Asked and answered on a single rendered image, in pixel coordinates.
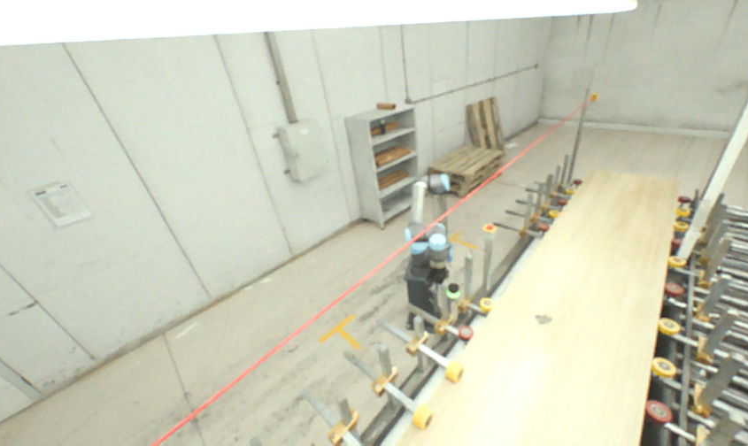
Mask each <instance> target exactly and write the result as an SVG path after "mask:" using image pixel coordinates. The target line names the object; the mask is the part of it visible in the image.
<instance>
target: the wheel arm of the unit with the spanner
mask: <svg viewBox="0 0 748 446"><path fill-rule="evenodd" d="M406 309H407V310H408V311H411V312H412V313H414V314H416V315H419V316H421V317H422V318H424V320H426V321H428V322H430V323H431V324H433V325H436V324H437V323H438V322H439V321H440V320H439V319H437V318H435V317H433V316H431V315H430V314H428V313H426V312H424V311H423V310H421V309H419V308H417V307H415V306H413V305H412V304H408V305H407V306H406ZM445 332H447V333H448V334H450V335H453V336H454V337H456V338H458V339H460V338H459V331H458V330H457V329H455V328H454V327H451V326H449V325H448V326H447V327H446V328H445ZM460 340H461V339H460ZM461 341H462V340H461ZM462 342H464V341H462ZM464 343H466V344H468V342H464Z"/></svg>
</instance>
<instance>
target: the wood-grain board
mask: <svg viewBox="0 0 748 446"><path fill-rule="evenodd" d="M680 183H681V181H678V180H670V179H664V178H657V177H651V176H644V175H637V174H631V173H618V172H612V171H606V170H598V169H591V171H590V173H589V174H588V175H587V177H586V178H585V180H584V181H583V182H582V184H581V186H580V187H579V188H578V189H577V190H576V192H575V193H574V195H573V196H572V198H571V199H570V200H569V202H568V203H567V205H566V206H565V208H564V209H563V211H562V212H561V214H560V215H559V216H558V217H557V219H556V220H555V221H554V223H553V224H552V226H551V227H550V229H549V230H548V232H547V233H546V234H545V236H544V238H543V239H542V240H541V242H540V243H539V244H538V245H537V246H536V248H535V250H534V251H533V252H532V254H531V255H530V257H529V258H528V260H527V261H526V263H525V264H524V265H523V267H522V268H521V269H520V270H519V272H518V273H517V275H516V276H515V277H514V279H513V281H512V282H511V283H510V285H509V286H508V288H507V289H506V290H505V292H504V294H503V295H502V296H501V297H500V298H499V300H498V301H497V303H496V304H495V306H494V307H493V308H492V310H491V311H490V313H489V314H488V316H487V317H486V319H485V320H484V321H483V322H482V324H481V325H480V326H479V328H478V329H477V331H476V332H475V333H474V335H473V337H472V338H471V339H470V341H469V342H468V344H467V346H466V347H465V348H464V349H463V350H462V352H461V353H460V354H459V356H458V358H457V359H456V360H455V361H456V362H458V363H459V364H461V365H463V366H464V372H463V374H462V376H461V378H460V380H459V381H458V382H454V381H452V380H451V379H449V378H448V377H446V376H444V377H443V378H442V380H441V381H440V383H439V384H438V385H437V387H436V389H435V390H434V391H433V393H432V394H431V396H430V397H429V398H428V400H427V402H426V403H424V404H425V405H426V406H427V407H428V408H429V409H430V410H431V411H433V412H434V416H433V419H432V421H431V423H430V425H429V426H428V428H427V429H426V430H425V431H422V430H421V429H420V428H419V427H417V426H416V425H415V424H414V423H413V422H411V424H410V425H409V427H408V428H407V429H406V430H405V432H404V433H403V434H402V436H401V437H400V439H399V440H398V441H397V443H396V445H395V446H639V441H640V435H641V430H642V424H643V418H644V407H645V402H646V397H647V390H648V385H649V379H650V373H651V368H652V357H653V352H654V346H655V340H656V334H657V329H658V323H659V313H660V306H661V301H662V296H663V289H664V284H665V279H666V272H667V262H668V256H669V251H670V245H671V239H672V233H673V228H674V222H675V212H676V206H677V200H678V195H679V188H680ZM536 314H539V315H542V316H543V315H546V316H548V317H551V318H552V321H550V322H549V323H548V322H547V323H546V324H540V323H537V322H536V321H537V319H535V317H534V316H535V315H536Z"/></svg>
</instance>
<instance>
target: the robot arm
mask: <svg viewBox="0 0 748 446"><path fill-rule="evenodd" d="M448 190H450V185H449V179H448V176H447V175H446V174H432V175H424V176H421V177H420V178H418V179H417V180H415V182H414V183H413V184H412V192H413V199H412V205H411V212H410V218H409V225H408V227H406V228H405V241H406V242H410V241H411V240H412V239H413V238H415V237H416V236H417V235H419V234H420V233H421V232H422V231H424V230H425V229H426V228H427V227H423V215H424V204H425V194H426V193H427V192H428V191H432V202H433V223H434V222H435V221H437V220H438V219H439V218H441V217H442V216H443V215H444V214H445V213H446V212H447V211H448V199H447V193H448ZM410 251H411V259H412V264H411V267H410V273H411V275H413V276H414V277H418V278H424V277H427V278H426V279H425V280H424V282H423V283H424V285H425V286H427V287H429V288H431V287H433V288H434V290H435V291H436V293H437V294H440V293H441V292H442V284H443V283H444V280H445V279H448V278H449V270H448V269H446V265H447V263H450V262H451V261H452V256H453V244H451V242H450V241H449V240H448V214H447V215H446V216H444V217H443V218H442V219H440V220H439V221H438V222H437V223H435V224H434V225H433V226H432V227H431V228H430V229H429V230H427V231H426V232H425V233H424V234H422V235H421V236H420V237H418V238H417V239H416V240H415V241H413V243H412V245H411V250H410ZM446 271H447V272H446ZM447 274H448V276H447Z"/></svg>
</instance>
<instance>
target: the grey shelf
mask: <svg viewBox="0 0 748 446"><path fill-rule="evenodd" d="M396 106H397V107H396V109H395V110H387V109H378V108H376V109H372V110H370V111H364V112H361V113H358V114H354V115H351V116H348V117H345V118H344V121H345V126H346V130H347V135H348V140H349V145H350V150H351V159H352V163H353V169H354V173H355V179H356V183H357V188H358V193H359V202H360V207H361V211H362V217H363V221H366V219H365V218H367V219H370V220H372V221H374V222H376V223H378V224H380V225H381V229H384V225H383V222H384V221H386V220H387V219H389V218H391V217H392V216H394V215H396V214H398V213H400V212H401V211H403V210H405V209H407V208H408V207H410V206H411V205H412V199H413V192H412V184H413V183H414V182H415V180H417V179H418V178H420V159H419V145H418V132H417V118H416V104H396ZM413 109H414V111H413ZM392 117H393V118H392ZM395 117H396V118H395ZM380 119H384V122H385V124H386V123H389V122H391V121H393V122H395V121H396V122H397V123H398V127H397V128H394V129H391V130H389V131H386V135H382V133H380V134H377V135H374V136H371V134H370V128H373V127H378V126H380V125H381V124H380V123H381V122H380ZM414 121H415V124H414ZM368 130H369V131H368ZM415 135H416V137H415ZM367 137H368V138H367ZM395 142H396V143H395ZM398 143H399V145H398ZM396 145H397V146H398V147H399V146H402V147H403V148H404V147H406V146H408V147H409V148H410V150H411V154H409V155H406V156H404V157H402V158H399V159H396V160H394V161H392V162H389V163H388V164H385V165H382V166H379V167H377V166H376V165H374V153H377V152H380V151H382V150H386V149H388V148H391V147H393V146H396ZM416 148H417V149H416ZM417 160H418V163H417ZM399 162H401V163H399ZM398 169H402V173H404V172H405V171H407V172H408V173H409V175H408V176H406V177H404V178H403V179H401V180H400V181H397V182H395V183H393V184H391V185H389V186H388V187H386V188H383V189H382V190H380V191H379V189H378V182H377V179H378V178H380V177H382V176H384V175H386V174H388V173H392V172H394V171H396V170H398ZM418 174H419V175H418ZM376 183H377V184H376ZM377 190H378V191H377Z"/></svg>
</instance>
